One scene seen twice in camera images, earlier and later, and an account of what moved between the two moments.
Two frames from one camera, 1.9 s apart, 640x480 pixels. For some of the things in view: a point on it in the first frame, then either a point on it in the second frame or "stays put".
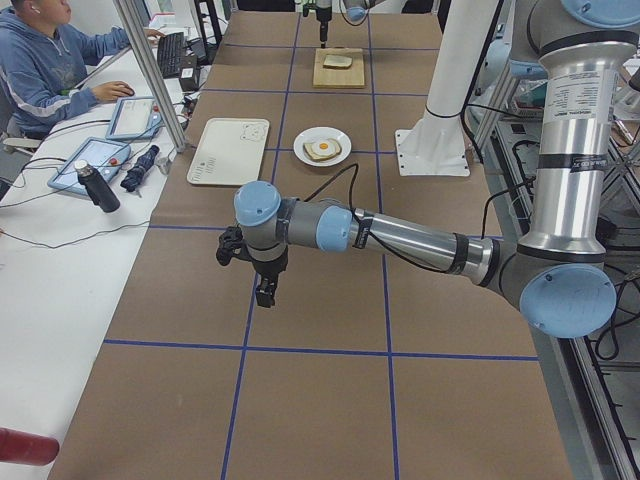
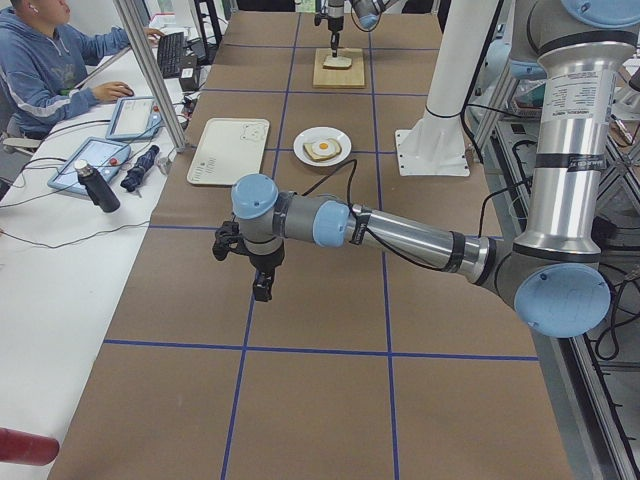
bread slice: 334,61 stays put
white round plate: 322,133 stays put
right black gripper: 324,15 -> 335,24
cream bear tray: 231,152 stays put
